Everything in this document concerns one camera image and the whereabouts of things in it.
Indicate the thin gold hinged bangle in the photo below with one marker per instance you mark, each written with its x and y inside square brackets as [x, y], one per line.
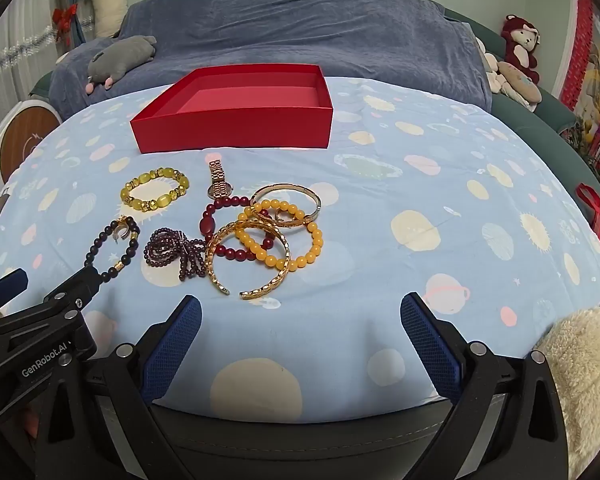
[316, 210]

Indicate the round wooden white-rimmed disc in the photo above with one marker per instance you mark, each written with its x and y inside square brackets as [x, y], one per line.
[25, 140]

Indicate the light blue planet-print cloth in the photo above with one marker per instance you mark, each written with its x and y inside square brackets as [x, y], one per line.
[430, 210]

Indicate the red monkey plush toy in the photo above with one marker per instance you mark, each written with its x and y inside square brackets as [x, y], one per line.
[517, 52]

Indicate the red wall decoration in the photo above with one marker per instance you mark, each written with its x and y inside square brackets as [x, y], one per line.
[582, 50]

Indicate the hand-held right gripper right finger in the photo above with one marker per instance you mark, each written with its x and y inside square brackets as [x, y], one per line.
[430, 345]

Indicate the silver tinsel garland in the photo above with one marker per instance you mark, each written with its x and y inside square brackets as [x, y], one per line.
[10, 55]

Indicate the beige cookie plush toy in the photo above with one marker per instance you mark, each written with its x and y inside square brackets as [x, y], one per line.
[520, 82]

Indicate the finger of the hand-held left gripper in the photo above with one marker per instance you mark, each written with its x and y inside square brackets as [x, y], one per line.
[7, 284]
[77, 287]

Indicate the grey plush toy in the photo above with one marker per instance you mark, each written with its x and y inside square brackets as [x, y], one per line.
[120, 57]

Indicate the grey-blue blanket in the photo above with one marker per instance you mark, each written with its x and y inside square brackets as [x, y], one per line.
[280, 25]

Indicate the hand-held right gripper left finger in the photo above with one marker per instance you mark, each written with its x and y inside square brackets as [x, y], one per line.
[175, 345]

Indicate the white plush toy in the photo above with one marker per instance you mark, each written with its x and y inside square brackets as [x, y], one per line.
[490, 65]

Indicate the cream plush toy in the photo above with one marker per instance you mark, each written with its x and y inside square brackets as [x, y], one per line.
[107, 5]

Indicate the cream fluffy cloth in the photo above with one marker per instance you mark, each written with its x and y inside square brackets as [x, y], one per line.
[585, 360]

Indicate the red ribbon bow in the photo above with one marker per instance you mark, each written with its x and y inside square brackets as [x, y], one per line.
[65, 17]

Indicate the gold wristwatch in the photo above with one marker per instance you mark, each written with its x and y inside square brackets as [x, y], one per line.
[216, 175]

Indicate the red cardboard box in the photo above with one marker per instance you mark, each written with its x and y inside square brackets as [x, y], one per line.
[230, 130]

